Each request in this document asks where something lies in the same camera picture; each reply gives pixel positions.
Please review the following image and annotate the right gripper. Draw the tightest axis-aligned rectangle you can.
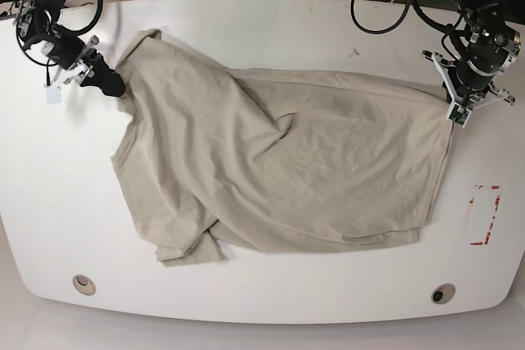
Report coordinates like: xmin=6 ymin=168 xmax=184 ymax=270
xmin=42 ymin=34 xmax=126 ymax=98

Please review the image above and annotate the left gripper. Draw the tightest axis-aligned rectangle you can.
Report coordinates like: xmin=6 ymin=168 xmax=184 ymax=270
xmin=445 ymin=28 xmax=522 ymax=79

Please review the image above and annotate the beige T-shirt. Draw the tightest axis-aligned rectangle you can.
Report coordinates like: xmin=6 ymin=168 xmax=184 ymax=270
xmin=112 ymin=30 xmax=454 ymax=266

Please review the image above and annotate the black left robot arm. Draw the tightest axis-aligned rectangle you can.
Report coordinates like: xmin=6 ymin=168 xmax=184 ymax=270
xmin=446 ymin=0 xmax=522 ymax=99

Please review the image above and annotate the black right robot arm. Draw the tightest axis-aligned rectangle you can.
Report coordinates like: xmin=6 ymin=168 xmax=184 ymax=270
xmin=15 ymin=0 xmax=126 ymax=98

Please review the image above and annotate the red tape rectangle marking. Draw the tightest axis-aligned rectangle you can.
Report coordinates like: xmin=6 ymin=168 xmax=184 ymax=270
xmin=464 ymin=185 xmax=501 ymax=246

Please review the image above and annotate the left table grommet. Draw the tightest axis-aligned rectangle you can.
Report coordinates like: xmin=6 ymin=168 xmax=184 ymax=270
xmin=72 ymin=275 xmax=96 ymax=296

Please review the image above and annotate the table grommet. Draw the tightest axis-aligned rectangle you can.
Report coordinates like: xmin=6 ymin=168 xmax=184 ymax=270
xmin=431 ymin=284 xmax=456 ymax=305
xmin=72 ymin=275 xmax=96 ymax=296

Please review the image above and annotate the right table grommet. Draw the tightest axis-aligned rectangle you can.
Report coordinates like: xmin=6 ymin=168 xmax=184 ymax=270
xmin=431 ymin=284 xmax=456 ymax=305

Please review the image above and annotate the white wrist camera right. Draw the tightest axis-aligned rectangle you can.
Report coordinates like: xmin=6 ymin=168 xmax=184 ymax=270
xmin=44 ymin=58 xmax=89 ymax=104

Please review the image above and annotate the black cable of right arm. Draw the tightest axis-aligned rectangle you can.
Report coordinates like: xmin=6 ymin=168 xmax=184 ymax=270
xmin=48 ymin=0 xmax=104 ymax=38

